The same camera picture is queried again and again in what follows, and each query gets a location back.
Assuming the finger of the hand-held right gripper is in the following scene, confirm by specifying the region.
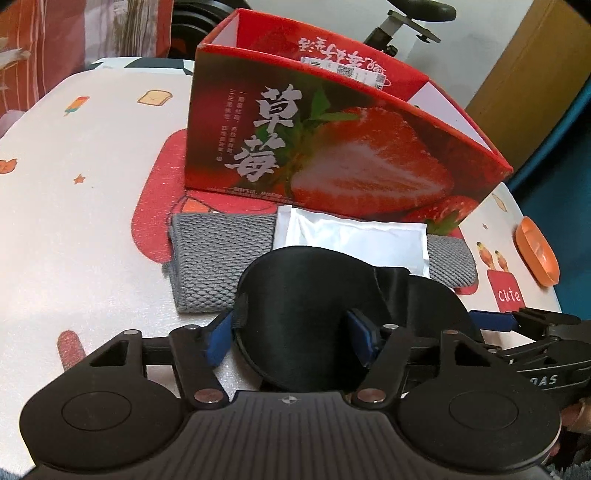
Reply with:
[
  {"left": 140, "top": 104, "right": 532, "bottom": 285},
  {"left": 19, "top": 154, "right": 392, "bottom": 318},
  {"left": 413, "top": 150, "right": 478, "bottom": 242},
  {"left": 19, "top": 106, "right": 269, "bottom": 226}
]
[
  {"left": 482, "top": 340, "right": 561, "bottom": 368},
  {"left": 468, "top": 308, "right": 583, "bottom": 342}
]

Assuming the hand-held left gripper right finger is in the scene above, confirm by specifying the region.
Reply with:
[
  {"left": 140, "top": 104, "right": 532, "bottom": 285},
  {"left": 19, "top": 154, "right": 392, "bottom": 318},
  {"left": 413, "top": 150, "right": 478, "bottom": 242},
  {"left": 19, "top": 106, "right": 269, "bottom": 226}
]
[{"left": 345, "top": 310, "right": 502, "bottom": 411}]

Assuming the orange dish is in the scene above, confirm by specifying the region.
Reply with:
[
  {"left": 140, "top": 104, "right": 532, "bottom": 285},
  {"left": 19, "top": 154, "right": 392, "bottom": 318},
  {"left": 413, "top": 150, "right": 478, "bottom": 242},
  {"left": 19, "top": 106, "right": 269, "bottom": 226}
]
[{"left": 515, "top": 216, "right": 561, "bottom": 286}]

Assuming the grey knitted cloth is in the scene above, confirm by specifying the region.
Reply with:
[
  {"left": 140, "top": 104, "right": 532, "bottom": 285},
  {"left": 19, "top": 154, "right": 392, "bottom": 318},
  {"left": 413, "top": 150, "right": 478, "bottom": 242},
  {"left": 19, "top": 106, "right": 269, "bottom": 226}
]
[{"left": 166, "top": 212, "right": 478, "bottom": 315}]

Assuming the pink printed curtain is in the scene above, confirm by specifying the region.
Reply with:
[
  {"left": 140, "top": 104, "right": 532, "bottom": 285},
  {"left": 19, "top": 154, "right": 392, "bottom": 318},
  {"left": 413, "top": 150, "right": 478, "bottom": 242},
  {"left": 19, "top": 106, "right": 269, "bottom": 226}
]
[{"left": 0, "top": 0, "right": 174, "bottom": 139}]

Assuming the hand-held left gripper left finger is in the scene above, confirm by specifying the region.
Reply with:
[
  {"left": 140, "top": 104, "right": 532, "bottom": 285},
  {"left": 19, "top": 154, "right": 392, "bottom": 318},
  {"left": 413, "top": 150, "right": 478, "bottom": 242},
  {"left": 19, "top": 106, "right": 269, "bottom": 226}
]
[{"left": 82, "top": 310, "right": 237, "bottom": 409}]

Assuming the blue fuzzy cloth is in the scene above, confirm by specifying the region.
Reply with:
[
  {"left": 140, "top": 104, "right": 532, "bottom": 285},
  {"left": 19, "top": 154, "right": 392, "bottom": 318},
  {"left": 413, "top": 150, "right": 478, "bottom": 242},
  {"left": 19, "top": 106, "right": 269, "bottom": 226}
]
[{"left": 547, "top": 434, "right": 591, "bottom": 480}]

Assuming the wooden door frame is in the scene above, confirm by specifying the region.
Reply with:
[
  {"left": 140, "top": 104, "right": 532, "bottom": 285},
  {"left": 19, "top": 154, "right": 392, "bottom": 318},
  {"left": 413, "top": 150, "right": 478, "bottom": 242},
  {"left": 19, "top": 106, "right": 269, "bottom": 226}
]
[{"left": 466, "top": 0, "right": 591, "bottom": 149}]

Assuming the white foil packet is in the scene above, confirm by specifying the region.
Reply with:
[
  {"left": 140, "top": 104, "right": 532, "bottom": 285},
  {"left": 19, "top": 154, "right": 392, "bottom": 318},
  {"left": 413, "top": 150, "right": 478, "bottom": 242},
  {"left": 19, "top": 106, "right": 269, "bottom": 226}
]
[{"left": 272, "top": 205, "right": 431, "bottom": 279}]

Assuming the black exercise bike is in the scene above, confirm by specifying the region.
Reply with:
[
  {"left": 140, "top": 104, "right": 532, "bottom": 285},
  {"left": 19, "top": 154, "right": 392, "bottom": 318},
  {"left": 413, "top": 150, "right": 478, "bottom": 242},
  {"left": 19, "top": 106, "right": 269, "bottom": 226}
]
[{"left": 171, "top": 0, "right": 458, "bottom": 57}]

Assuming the red strawberry print box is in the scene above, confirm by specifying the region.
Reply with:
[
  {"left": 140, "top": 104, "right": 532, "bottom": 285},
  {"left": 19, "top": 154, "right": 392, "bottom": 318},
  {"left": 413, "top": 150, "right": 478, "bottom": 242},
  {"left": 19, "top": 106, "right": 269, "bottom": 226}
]
[{"left": 185, "top": 7, "right": 515, "bottom": 223}]

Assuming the teal curtain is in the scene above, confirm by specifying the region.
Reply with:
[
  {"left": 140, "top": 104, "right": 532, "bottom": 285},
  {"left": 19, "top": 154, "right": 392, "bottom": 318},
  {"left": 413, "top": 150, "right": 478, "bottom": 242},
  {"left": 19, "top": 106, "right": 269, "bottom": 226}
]
[{"left": 508, "top": 78, "right": 591, "bottom": 324}]

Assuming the printed tablecloth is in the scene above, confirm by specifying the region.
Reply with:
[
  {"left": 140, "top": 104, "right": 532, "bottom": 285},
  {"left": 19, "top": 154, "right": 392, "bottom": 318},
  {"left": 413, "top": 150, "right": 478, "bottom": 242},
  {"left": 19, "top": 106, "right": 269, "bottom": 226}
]
[{"left": 0, "top": 55, "right": 570, "bottom": 462}]

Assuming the person's right hand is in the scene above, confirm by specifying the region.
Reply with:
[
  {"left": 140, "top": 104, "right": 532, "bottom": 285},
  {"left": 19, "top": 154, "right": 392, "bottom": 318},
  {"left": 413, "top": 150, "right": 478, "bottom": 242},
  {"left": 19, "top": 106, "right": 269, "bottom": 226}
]
[{"left": 560, "top": 400, "right": 591, "bottom": 435}]

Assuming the black eye mask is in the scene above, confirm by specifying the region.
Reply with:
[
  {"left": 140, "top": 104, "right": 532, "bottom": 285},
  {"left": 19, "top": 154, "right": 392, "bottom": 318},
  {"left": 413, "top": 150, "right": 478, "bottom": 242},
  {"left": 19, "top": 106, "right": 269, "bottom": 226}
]
[{"left": 233, "top": 247, "right": 485, "bottom": 391}]

